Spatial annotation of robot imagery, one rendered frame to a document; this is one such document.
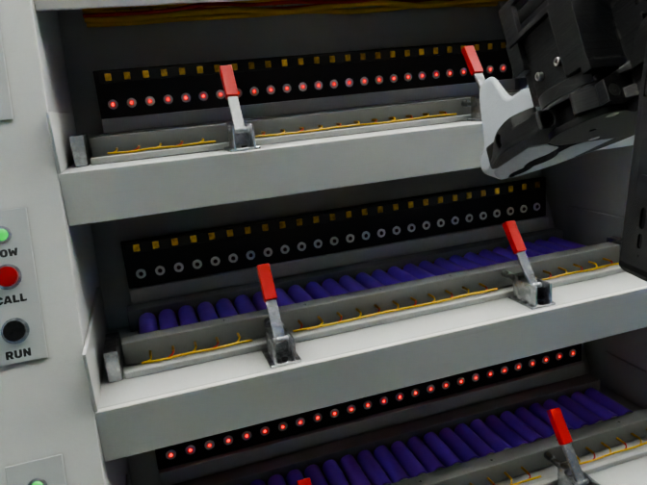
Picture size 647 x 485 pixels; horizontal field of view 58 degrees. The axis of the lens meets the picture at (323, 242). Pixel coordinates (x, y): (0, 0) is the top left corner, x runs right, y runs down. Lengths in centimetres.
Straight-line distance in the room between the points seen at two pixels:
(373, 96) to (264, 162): 27
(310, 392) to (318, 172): 20
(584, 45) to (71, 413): 43
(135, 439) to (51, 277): 15
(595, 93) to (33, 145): 42
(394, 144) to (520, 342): 23
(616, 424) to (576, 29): 53
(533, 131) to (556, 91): 2
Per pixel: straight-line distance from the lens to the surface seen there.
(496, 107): 39
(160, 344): 57
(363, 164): 57
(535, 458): 70
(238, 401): 52
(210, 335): 58
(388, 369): 55
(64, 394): 52
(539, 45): 34
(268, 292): 54
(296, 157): 55
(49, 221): 53
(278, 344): 55
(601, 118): 32
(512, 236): 64
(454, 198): 76
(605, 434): 74
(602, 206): 81
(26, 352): 52
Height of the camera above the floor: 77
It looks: 6 degrees up
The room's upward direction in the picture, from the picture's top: 11 degrees counter-clockwise
